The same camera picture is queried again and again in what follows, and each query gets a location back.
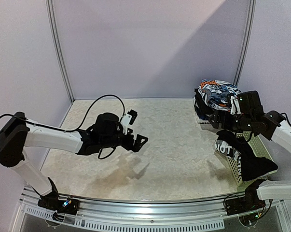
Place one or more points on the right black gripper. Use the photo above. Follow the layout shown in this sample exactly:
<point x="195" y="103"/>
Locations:
<point x="217" y="120"/>

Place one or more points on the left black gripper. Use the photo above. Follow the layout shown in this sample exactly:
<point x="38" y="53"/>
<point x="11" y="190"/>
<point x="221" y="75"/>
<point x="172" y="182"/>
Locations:
<point x="136" y="145"/>

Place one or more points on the colourful graphic print garment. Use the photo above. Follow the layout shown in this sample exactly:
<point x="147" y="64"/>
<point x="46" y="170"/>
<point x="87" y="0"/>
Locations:
<point x="218" y="94"/>

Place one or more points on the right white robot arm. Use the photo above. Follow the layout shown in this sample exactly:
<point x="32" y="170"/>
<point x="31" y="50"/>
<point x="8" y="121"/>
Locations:
<point x="261" y="146"/>

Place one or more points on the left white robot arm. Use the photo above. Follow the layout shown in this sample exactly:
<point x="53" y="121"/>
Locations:
<point x="19" y="132"/>

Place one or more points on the white perforated laundry basket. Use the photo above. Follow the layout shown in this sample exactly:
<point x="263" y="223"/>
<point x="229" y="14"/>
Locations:
<point x="246" y="159"/>

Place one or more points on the black white lettered garment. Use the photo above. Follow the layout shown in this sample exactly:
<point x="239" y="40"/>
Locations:
<point x="246" y="157"/>

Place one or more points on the black folded shirt with buttons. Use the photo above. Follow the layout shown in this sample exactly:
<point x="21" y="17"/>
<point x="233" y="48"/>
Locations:
<point x="200" y="105"/>

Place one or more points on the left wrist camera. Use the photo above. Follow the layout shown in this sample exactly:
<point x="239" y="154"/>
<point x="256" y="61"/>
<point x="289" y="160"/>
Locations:
<point x="128" y="119"/>

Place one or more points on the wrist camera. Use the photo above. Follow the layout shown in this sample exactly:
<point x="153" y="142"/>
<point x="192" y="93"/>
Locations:
<point x="247" y="103"/>
<point x="128" y="119"/>

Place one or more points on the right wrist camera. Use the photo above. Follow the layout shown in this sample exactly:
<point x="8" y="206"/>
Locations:
<point x="247" y="103"/>

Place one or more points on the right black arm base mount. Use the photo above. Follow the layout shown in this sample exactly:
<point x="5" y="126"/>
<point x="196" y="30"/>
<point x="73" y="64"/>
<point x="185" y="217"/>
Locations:
<point x="234" y="204"/>

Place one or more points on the aluminium front rail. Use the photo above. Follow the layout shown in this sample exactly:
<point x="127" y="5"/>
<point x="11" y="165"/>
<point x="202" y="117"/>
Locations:
<point x="196" y="215"/>

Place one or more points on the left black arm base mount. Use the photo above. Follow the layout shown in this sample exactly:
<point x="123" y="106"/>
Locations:
<point x="52" y="201"/>

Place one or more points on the right aluminium frame post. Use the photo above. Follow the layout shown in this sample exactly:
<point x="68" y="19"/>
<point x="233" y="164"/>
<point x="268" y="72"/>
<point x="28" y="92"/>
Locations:
<point x="245" y="41"/>

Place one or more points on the aluminium frame post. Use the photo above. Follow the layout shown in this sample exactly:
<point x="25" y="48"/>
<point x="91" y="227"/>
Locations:
<point x="58" y="50"/>
<point x="245" y="41"/>

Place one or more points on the left aluminium frame post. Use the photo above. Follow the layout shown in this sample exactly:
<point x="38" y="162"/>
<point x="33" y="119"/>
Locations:
<point x="58" y="50"/>

